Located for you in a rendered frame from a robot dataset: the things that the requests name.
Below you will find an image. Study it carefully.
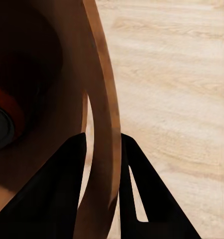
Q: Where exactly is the can of soda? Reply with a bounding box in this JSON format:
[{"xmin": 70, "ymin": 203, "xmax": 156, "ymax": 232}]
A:
[{"xmin": 0, "ymin": 53, "xmax": 41, "ymax": 148}]

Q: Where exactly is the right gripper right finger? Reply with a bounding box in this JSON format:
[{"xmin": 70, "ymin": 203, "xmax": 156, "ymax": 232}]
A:
[{"xmin": 118, "ymin": 133, "xmax": 201, "ymax": 239}]

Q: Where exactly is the trash can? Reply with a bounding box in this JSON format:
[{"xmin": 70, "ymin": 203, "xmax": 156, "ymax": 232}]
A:
[{"xmin": 0, "ymin": 0, "xmax": 121, "ymax": 239}]

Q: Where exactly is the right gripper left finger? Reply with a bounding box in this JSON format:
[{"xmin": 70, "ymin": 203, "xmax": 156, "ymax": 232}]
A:
[{"xmin": 0, "ymin": 132, "xmax": 87, "ymax": 239}]

